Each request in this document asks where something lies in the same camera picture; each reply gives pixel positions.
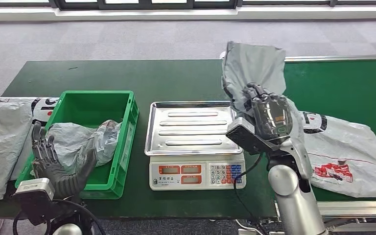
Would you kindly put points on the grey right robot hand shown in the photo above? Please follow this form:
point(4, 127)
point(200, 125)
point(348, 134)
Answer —
point(272, 116)

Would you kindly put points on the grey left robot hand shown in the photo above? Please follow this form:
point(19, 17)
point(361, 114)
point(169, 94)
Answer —
point(58, 181)

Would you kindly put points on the large grey parcel bag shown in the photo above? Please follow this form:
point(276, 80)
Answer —
point(3, 146)

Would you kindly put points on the white parcel black print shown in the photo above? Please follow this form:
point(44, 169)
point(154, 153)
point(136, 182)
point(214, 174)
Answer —
point(42, 110)

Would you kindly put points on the large white parcel red print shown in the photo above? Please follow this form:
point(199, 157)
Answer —
point(353, 146)

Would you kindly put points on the green plastic crate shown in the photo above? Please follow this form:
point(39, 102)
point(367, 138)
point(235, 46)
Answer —
point(90, 107)

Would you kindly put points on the white scale with steel tray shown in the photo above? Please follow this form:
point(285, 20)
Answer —
point(191, 129)

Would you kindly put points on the white power strip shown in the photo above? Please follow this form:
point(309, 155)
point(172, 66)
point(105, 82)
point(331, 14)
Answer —
point(244, 231)

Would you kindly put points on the white window sill ledge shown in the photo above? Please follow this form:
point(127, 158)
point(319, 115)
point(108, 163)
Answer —
point(175, 13)

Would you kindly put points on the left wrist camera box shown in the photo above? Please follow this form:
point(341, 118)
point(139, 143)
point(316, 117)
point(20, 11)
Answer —
point(34, 194)

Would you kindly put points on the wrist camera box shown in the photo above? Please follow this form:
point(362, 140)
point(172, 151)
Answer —
point(34, 194)
point(243, 134)

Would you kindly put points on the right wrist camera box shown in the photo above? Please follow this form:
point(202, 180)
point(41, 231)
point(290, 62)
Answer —
point(243, 134)

